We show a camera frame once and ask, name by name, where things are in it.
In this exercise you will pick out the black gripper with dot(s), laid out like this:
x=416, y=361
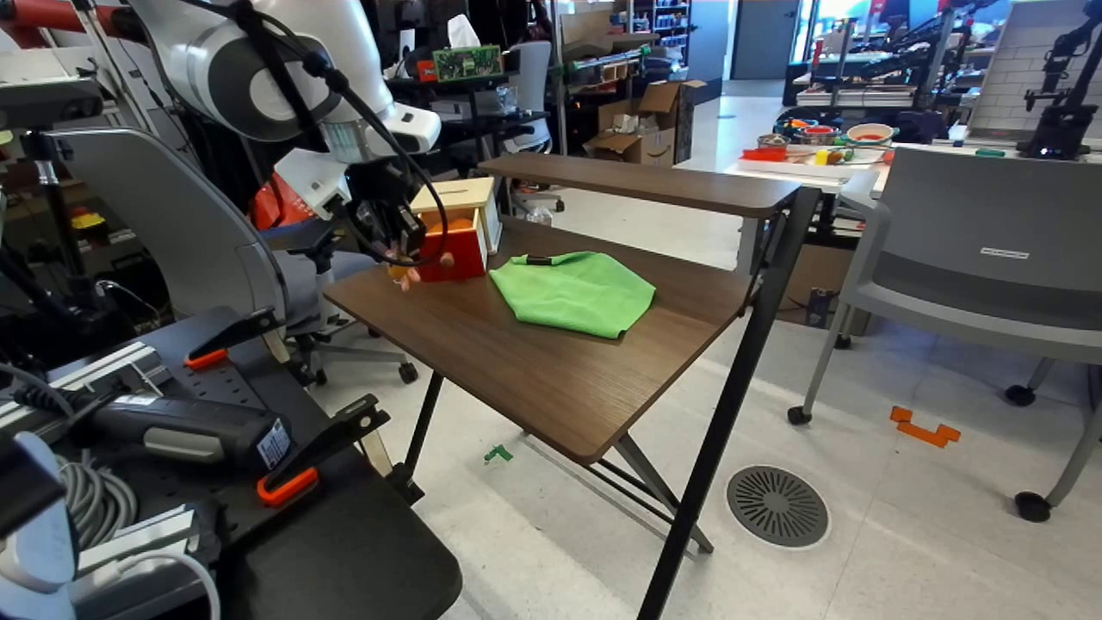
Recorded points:
x=380, y=213

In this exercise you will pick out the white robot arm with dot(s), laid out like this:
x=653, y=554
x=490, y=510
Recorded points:
x=304, y=72

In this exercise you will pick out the black small robot arm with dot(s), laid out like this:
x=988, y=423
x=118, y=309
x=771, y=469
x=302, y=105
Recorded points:
x=1064, y=112

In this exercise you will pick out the wooden box with orange drawer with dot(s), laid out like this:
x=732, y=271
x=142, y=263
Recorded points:
x=459, y=230

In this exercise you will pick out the green cloth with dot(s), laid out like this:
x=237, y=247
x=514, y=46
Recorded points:
x=578, y=292

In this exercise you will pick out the dark wooden folding table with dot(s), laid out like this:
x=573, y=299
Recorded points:
x=584, y=393

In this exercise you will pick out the cardboard box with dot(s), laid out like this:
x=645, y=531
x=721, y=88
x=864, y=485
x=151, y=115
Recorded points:
x=653, y=128

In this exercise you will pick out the grey upper table shelf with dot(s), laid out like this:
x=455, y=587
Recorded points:
x=679, y=188

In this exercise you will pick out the white table with toys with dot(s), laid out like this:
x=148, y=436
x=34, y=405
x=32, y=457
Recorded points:
x=827, y=166

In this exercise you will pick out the round floor drain grate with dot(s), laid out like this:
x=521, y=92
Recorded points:
x=776, y=509

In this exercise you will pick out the orange floor tape marker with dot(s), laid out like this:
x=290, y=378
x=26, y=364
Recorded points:
x=936, y=436

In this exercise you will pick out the grey plastic chair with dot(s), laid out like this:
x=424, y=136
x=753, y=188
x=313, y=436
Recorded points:
x=986, y=248

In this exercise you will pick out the black clamp with orange handle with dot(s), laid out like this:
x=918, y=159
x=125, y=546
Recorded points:
x=302, y=469

